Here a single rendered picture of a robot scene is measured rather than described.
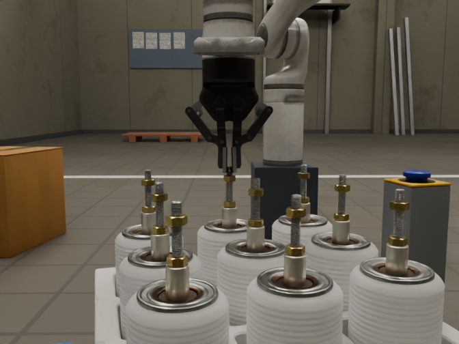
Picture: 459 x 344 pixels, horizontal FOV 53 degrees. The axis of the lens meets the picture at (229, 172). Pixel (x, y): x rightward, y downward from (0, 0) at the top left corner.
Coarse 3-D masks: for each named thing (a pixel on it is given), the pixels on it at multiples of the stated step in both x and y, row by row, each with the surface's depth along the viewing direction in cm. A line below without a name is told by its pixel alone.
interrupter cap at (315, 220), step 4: (280, 216) 74; (284, 216) 74; (312, 216) 74; (316, 216) 74; (320, 216) 74; (280, 220) 71; (284, 220) 72; (288, 220) 71; (312, 220) 73; (316, 220) 72; (320, 220) 71; (324, 220) 71; (284, 224) 70; (288, 224) 70; (304, 224) 69; (308, 224) 69; (312, 224) 69; (316, 224) 69; (320, 224) 69; (324, 224) 70
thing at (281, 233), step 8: (280, 224) 71; (328, 224) 71; (272, 232) 73; (280, 232) 70; (288, 232) 69; (304, 232) 68; (312, 232) 68; (320, 232) 68; (280, 240) 70; (288, 240) 69; (304, 240) 68
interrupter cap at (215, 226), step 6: (210, 222) 71; (216, 222) 70; (240, 222) 71; (246, 222) 71; (204, 228) 68; (210, 228) 66; (216, 228) 67; (222, 228) 68; (234, 228) 68; (240, 228) 67; (246, 228) 67
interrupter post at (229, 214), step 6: (222, 210) 68; (228, 210) 67; (234, 210) 68; (222, 216) 68; (228, 216) 68; (234, 216) 68; (222, 222) 68; (228, 222) 68; (234, 222) 68; (228, 228) 68
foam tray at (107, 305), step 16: (96, 272) 70; (112, 272) 70; (96, 288) 64; (112, 288) 64; (96, 304) 58; (112, 304) 58; (96, 320) 54; (112, 320) 54; (96, 336) 50; (112, 336) 50; (240, 336) 51; (448, 336) 50
